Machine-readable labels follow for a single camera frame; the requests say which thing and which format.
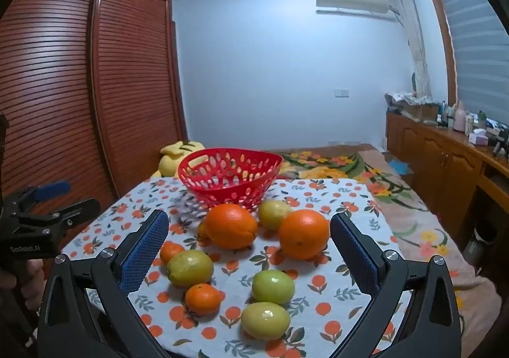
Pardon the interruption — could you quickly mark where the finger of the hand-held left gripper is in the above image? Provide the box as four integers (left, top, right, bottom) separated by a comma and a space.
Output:
24, 198, 101, 240
6, 180, 72, 216

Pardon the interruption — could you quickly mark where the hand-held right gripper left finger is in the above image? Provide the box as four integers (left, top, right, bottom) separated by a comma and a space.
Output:
38, 209, 170, 358

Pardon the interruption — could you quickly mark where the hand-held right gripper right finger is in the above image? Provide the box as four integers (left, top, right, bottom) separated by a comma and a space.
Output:
329, 212, 462, 358

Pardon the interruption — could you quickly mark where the small tangerine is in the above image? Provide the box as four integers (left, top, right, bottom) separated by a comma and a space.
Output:
185, 283, 222, 317
160, 241, 185, 266

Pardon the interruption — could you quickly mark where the yellow-green lemon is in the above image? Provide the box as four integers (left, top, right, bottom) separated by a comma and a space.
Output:
258, 200, 293, 231
240, 301, 291, 340
166, 249, 215, 289

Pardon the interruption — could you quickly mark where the large orange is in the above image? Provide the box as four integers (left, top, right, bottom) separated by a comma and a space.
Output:
278, 209, 331, 261
204, 203, 258, 251

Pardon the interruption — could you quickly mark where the green round fruit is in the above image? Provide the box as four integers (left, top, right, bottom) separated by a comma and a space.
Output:
251, 270, 296, 306

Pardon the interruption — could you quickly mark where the red plastic basket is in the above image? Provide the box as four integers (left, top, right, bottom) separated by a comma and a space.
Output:
178, 148, 283, 211

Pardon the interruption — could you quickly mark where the person's left hand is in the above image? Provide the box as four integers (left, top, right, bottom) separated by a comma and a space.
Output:
0, 258, 45, 307

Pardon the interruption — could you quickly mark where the floral blanket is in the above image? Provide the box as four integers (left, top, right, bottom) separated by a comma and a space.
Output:
274, 143, 504, 358

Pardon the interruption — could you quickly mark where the yellow plush toy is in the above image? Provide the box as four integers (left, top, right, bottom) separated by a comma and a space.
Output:
151, 139, 207, 179

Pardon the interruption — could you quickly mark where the orange-print white tablecloth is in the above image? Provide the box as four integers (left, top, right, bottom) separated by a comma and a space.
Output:
59, 177, 414, 358

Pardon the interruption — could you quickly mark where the blue cloth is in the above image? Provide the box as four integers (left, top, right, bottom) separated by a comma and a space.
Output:
387, 159, 414, 176

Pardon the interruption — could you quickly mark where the brown slatted wardrobe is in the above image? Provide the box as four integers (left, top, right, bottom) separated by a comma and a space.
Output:
0, 0, 189, 224

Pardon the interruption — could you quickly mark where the dark waste bin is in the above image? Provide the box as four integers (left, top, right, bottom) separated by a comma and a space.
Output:
465, 223, 498, 263

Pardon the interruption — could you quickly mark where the wooden cabinet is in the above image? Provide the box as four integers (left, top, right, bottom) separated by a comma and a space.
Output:
385, 109, 509, 224

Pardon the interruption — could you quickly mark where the cardboard box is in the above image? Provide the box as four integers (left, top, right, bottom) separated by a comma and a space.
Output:
398, 98, 439, 122

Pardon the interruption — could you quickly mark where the patterned cloth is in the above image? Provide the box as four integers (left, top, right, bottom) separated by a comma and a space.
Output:
385, 91, 432, 106

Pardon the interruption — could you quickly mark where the pink bottle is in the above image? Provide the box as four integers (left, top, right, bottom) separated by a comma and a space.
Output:
453, 101, 467, 132

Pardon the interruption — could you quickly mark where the cream curtain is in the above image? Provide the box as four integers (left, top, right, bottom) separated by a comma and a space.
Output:
387, 0, 432, 100

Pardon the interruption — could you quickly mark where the wooden window frame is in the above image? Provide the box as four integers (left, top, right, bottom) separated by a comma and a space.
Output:
421, 0, 458, 104

